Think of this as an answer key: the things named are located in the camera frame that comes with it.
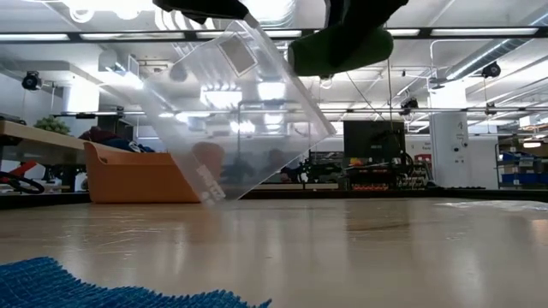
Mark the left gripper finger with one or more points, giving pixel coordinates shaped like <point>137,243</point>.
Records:
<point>214,10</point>

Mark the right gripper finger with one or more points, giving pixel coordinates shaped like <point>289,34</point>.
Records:
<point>355,43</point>

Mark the green elastic bandage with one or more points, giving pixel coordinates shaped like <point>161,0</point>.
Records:
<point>308,60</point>

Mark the clear plastic zip bag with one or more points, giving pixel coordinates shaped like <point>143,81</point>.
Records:
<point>492,205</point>
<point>240,128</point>

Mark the blue elastic bandage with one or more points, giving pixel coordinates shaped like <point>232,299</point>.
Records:
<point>43,286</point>

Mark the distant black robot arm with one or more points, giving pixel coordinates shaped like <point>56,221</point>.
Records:
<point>240,169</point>
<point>319,169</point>

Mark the black monitor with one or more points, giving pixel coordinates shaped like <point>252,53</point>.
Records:
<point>364,139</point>

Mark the black crossbar with lights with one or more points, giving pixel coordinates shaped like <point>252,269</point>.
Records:
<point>471,32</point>

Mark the cluttered workbench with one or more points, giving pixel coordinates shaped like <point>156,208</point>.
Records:
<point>377,177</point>

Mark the white pillar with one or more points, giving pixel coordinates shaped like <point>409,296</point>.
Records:
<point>447,149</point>

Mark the person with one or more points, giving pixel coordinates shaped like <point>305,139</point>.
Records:
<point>276,160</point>

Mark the dark cloth pile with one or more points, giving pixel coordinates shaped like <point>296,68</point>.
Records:
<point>103,136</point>

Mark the green potted plant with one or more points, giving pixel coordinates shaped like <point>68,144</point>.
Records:
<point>51,125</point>

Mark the orange plastic bin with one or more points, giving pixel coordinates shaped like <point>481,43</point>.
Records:
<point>128,179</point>

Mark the wooden side table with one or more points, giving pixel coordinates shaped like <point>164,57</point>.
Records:
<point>38,145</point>

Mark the shelf with blue bins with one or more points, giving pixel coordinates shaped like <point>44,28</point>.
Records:
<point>522,177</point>

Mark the red object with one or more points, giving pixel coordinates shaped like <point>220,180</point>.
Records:
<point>19,167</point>

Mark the black hanging camera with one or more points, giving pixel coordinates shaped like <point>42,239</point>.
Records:
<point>491,70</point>
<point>178,73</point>
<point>409,105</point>
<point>32,81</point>

